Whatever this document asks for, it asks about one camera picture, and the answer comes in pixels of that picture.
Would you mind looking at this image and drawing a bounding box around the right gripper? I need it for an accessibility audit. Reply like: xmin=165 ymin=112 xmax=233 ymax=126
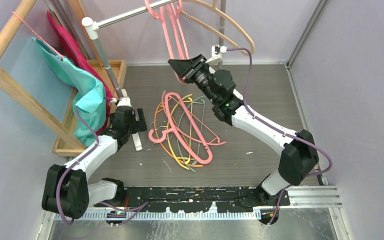
xmin=169 ymin=54 xmax=219 ymax=104

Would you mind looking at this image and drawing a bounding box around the pink plastic hanger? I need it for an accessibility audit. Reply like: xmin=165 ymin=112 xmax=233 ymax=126
xmin=168 ymin=0 xmax=189 ymax=60
xmin=148 ymin=91 xmax=213 ymax=165
xmin=144 ymin=0 xmax=186 ymax=84

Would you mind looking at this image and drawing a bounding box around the thin pink wire hanger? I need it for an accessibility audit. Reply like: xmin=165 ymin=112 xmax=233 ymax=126
xmin=161 ymin=91 xmax=227 ymax=147

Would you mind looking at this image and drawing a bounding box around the beige plastic hanger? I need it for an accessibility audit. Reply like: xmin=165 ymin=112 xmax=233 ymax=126
xmin=180 ymin=0 xmax=256 ymax=56

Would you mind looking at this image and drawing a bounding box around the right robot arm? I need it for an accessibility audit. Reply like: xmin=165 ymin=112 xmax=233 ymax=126
xmin=168 ymin=54 xmax=319 ymax=206

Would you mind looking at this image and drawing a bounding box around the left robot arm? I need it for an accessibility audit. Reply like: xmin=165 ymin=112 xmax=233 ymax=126
xmin=41 ymin=105 xmax=147 ymax=220

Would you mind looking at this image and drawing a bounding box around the green plastic hanger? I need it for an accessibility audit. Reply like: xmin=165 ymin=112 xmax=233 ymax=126
xmin=176 ymin=94 xmax=206 ymax=173

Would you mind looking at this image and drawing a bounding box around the teal cloth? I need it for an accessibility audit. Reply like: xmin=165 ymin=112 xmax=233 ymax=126
xmin=32 ymin=37 xmax=107 ymax=147

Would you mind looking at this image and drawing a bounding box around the yellow plastic hanger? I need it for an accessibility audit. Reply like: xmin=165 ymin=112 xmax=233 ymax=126
xmin=167 ymin=93 xmax=202 ymax=166

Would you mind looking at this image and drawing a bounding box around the pink red cloth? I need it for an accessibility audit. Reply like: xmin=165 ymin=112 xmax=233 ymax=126
xmin=46 ymin=9 xmax=113 ymax=130

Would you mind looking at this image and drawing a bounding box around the white garment rack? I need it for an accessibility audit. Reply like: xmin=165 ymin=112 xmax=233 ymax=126
xmin=81 ymin=0 xmax=243 ymax=152

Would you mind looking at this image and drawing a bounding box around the wooden drying rack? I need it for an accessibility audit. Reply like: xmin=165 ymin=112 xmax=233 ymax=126
xmin=0 ymin=0 xmax=128 ymax=157

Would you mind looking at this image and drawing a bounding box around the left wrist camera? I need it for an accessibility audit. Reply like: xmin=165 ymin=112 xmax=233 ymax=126
xmin=116 ymin=89 xmax=132 ymax=108

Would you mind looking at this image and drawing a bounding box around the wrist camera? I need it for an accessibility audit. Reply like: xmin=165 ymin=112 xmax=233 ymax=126
xmin=205 ymin=44 xmax=228 ymax=66
xmin=116 ymin=89 xmax=132 ymax=108

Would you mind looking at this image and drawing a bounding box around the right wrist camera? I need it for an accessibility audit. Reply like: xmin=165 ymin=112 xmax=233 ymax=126
xmin=205 ymin=44 xmax=228 ymax=66

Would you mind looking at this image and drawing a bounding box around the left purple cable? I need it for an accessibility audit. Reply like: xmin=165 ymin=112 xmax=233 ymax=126
xmin=55 ymin=94 xmax=149 ymax=226

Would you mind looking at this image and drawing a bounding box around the purple cable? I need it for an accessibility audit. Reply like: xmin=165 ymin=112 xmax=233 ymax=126
xmin=55 ymin=94 xmax=149 ymax=226
xmin=225 ymin=46 xmax=333 ymax=226

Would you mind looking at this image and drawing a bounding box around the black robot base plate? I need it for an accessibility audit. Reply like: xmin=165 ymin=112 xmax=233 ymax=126
xmin=97 ymin=186 xmax=291 ymax=225

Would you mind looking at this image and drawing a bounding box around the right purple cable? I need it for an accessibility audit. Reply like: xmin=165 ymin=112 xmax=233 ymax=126
xmin=225 ymin=46 xmax=333 ymax=226

